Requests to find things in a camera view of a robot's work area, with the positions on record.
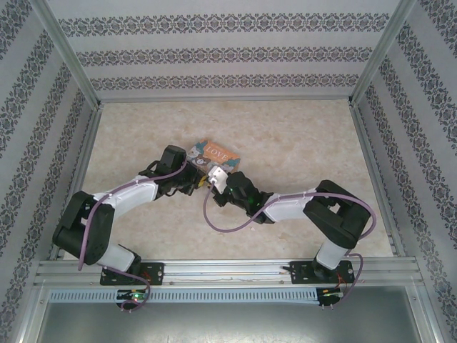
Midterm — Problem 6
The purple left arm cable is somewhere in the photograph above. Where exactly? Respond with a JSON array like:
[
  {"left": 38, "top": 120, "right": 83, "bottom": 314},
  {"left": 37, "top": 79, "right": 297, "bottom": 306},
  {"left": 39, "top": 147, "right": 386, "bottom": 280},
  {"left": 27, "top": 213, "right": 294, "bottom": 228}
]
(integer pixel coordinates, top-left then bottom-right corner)
[{"left": 77, "top": 159, "right": 187, "bottom": 312}]

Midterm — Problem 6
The aluminium side rail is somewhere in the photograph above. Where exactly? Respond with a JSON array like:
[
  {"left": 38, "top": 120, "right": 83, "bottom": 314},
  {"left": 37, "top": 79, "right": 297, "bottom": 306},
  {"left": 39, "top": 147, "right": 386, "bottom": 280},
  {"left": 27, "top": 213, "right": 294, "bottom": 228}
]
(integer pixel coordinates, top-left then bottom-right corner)
[
  {"left": 348, "top": 99, "right": 407, "bottom": 257},
  {"left": 49, "top": 101, "right": 104, "bottom": 262}
]

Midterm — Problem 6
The aluminium front rail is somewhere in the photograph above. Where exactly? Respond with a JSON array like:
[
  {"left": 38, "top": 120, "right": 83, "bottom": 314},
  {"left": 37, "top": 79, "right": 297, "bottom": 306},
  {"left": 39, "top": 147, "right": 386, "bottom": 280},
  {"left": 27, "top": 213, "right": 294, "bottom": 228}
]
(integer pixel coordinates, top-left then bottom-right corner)
[{"left": 33, "top": 256, "right": 425, "bottom": 287}]

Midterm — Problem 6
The colourful picture book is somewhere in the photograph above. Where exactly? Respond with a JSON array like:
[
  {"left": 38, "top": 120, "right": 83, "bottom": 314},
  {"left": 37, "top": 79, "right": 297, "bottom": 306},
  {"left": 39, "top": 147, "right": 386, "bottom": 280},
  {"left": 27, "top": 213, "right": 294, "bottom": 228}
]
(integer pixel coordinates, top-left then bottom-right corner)
[{"left": 188, "top": 138, "right": 242, "bottom": 173}]

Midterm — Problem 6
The grey metal sheet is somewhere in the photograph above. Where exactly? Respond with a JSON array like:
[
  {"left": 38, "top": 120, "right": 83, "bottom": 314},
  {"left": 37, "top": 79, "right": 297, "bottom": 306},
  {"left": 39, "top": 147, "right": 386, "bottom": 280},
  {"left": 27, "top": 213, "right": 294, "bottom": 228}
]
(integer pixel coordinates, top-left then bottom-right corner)
[{"left": 35, "top": 285, "right": 431, "bottom": 343}]

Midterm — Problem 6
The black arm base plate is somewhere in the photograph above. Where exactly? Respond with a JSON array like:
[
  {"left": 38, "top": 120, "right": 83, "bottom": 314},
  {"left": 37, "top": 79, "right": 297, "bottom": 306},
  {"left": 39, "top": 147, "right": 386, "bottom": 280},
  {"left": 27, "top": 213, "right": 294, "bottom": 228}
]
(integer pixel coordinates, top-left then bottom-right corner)
[
  {"left": 99, "top": 262, "right": 166, "bottom": 287},
  {"left": 289, "top": 259, "right": 353, "bottom": 286}
]

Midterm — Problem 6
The grey slotted cable duct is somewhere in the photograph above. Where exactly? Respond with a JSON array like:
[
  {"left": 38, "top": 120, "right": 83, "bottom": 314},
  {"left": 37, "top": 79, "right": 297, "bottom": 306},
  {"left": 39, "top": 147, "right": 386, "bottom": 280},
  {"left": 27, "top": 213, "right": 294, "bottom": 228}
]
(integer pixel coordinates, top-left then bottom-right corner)
[{"left": 47, "top": 287, "right": 319, "bottom": 304}]

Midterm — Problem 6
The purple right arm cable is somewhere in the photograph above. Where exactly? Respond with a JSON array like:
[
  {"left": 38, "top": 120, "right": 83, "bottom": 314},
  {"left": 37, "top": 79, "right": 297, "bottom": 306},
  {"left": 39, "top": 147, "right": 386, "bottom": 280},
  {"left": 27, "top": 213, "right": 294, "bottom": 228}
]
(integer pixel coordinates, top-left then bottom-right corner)
[{"left": 202, "top": 182, "right": 378, "bottom": 297}]

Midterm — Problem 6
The aluminium back rail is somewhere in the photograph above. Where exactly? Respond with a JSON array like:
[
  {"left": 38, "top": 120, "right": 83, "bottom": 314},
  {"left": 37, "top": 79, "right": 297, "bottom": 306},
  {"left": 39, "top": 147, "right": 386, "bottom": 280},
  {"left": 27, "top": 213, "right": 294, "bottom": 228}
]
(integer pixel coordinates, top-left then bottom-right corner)
[{"left": 98, "top": 97, "right": 353, "bottom": 105}]

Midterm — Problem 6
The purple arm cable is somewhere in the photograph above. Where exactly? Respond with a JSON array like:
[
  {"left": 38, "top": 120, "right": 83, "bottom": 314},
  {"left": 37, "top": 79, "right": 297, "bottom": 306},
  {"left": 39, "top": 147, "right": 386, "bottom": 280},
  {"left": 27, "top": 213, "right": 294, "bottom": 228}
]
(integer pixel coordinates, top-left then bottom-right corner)
[
  {"left": 202, "top": 182, "right": 378, "bottom": 297},
  {"left": 77, "top": 159, "right": 187, "bottom": 312}
]

